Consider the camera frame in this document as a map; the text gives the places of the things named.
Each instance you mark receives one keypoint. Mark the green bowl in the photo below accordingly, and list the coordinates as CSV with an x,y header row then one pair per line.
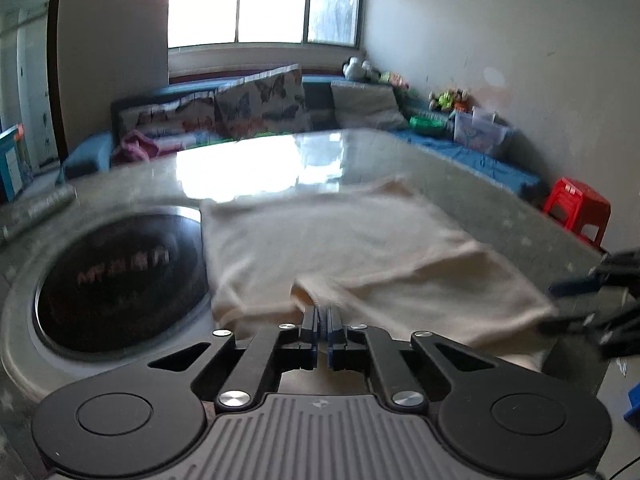
x,y
426,125

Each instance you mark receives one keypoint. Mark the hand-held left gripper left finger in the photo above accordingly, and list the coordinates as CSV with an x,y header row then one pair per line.
x,y
311,327

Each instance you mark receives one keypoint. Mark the large butterfly print pillow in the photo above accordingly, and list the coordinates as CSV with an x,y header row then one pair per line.
x,y
265,105

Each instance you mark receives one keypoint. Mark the window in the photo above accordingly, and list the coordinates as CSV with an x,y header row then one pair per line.
x,y
270,0

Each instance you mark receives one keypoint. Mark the grey pillow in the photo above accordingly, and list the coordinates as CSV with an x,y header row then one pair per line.
x,y
365,105

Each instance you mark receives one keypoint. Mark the blue corner sofa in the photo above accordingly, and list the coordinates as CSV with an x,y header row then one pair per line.
x,y
320,96

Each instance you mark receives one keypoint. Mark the pink toy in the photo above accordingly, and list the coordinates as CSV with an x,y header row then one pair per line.
x,y
396,80

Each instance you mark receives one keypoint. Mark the blue cabinet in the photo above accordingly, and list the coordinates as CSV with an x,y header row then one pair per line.
x,y
12,165

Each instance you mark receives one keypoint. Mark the blue sofa cloth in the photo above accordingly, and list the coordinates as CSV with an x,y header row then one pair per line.
x,y
480,165

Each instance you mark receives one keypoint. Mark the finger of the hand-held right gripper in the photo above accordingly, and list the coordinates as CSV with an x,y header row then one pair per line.
x,y
575,286
570,324

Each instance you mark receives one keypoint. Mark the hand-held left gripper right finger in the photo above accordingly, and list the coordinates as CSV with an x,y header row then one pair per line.
x,y
335,327

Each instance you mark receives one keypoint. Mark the dark brown door frame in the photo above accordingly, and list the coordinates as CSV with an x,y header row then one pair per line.
x,y
54,85

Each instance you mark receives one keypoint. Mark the cream cloth garment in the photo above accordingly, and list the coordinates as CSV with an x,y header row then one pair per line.
x,y
325,240

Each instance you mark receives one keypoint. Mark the black round induction cooker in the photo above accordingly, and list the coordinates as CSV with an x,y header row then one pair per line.
x,y
120,285

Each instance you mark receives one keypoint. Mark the brown and green plush toys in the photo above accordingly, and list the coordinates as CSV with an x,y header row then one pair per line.
x,y
447,100

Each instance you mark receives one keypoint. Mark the clear plastic storage box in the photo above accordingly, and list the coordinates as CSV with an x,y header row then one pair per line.
x,y
480,132

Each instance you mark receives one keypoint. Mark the pink cloth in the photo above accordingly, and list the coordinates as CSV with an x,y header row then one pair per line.
x,y
135,147

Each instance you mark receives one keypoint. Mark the small butterfly print pillow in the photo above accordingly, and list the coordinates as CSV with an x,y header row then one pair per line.
x,y
170,117

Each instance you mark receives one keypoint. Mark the blue object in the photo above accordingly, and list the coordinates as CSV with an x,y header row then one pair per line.
x,y
632,410

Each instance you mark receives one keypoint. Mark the red plastic stool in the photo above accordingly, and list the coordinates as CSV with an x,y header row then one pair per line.
x,y
577,205

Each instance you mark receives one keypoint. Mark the panda plush toy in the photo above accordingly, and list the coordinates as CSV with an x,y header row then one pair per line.
x,y
356,67

